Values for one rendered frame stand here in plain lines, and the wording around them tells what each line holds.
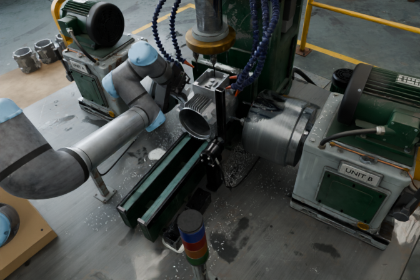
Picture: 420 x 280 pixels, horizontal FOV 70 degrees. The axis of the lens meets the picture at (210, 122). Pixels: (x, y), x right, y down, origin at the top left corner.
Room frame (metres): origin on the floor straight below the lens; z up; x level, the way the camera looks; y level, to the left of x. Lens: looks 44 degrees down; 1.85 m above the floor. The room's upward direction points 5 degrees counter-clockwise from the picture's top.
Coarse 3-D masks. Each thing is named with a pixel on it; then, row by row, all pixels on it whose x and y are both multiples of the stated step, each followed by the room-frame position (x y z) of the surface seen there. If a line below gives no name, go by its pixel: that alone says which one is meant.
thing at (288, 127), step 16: (272, 96) 0.81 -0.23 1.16; (288, 96) 0.82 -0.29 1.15; (256, 112) 0.76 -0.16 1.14; (272, 112) 0.74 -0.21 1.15; (288, 112) 0.73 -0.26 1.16; (304, 112) 0.73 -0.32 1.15; (256, 128) 0.72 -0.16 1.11; (272, 128) 0.70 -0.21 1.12; (288, 128) 0.68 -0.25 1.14; (304, 128) 0.68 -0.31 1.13; (256, 144) 0.70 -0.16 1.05; (272, 144) 0.67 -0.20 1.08; (288, 144) 0.65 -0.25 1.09; (272, 160) 0.67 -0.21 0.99; (288, 160) 0.64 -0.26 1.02
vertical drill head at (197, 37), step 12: (204, 0) 0.94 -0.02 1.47; (216, 0) 0.95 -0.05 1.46; (204, 12) 0.95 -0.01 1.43; (216, 12) 0.95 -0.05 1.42; (204, 24) 0.95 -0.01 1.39; (216, 24) 0.95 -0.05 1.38; (192, 36) 0.97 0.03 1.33; (204, 36) 0.93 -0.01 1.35; (216, 36) 0.93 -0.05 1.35; (228, 36) 0.95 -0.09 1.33; (192, 48) 0.93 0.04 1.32; (204, 48) 0.90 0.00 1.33; (216, 48) 0.90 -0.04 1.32; (228, 48) 0.92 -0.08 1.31; (216, 60) 0.92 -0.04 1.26
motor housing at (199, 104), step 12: (192, 96) 0.93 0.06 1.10; (204, 96) 0.92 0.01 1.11; (192, 108) 0.86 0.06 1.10; (204, 108) 0.86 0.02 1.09; (228, 108) 0.91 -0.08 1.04; (180, 120) 0.91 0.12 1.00; (192, 120) 0.94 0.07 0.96; (204, 120) 0.95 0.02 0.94; (216, 120) 0.84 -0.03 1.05; (228, 120) 0.91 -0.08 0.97; (192, 132) 0.89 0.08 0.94; (204, 132) 0.88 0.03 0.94; (216, 132) 0.82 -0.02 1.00
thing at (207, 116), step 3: (228, 90) 0.97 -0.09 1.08; (231, 90) 0.97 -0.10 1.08; (234, 90) 0.98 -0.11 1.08; (231, 93) 0.97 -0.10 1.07; (183, 102) 0.91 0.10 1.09; (180, 105) 0.90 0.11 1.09; (183, 105) 0.90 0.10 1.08; (180, 108) 0.90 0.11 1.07; (204, 114) 0.84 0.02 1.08; (207, 114) 0.83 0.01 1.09; (210, 114) 0.84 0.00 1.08; (204, 117) 0.83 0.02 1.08; (207, 117) 0.82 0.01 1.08; (210, 117) 0.82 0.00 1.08; (207, 120) 0.82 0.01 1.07; (183, 129) 0.90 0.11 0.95; (207, 138) 0.83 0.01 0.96; (210, 138) 0.83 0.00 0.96; (213, 138) 0.83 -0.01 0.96; (207, 141) 0.83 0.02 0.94
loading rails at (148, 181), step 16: (176, 144) 0.85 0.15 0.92; (192, 144) 0.88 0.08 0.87; (224, 144) 0.91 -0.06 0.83; (160, 160) 0.76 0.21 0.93; (176, 160) 0.79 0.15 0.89; (192, 160) 0.76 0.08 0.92; (144, 176) 0.69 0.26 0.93; (160, 176) 0.71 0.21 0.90; (176, 176) 0.69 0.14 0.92; (192, 176) 0.71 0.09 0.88; (128, 192) 0.63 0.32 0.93; (144, 192) 0.63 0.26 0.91; (160, 192) 0.69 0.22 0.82; (176, 192) 0.62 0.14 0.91; (128, 208) 0.57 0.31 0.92; (144, 208) 0.61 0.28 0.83; (160, 208) 0.55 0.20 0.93; (176, 208) 0.61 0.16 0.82; (128, 224) 0.56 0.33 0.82; (144, 224) 0.50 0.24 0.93; (160, 224) 0.53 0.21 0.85
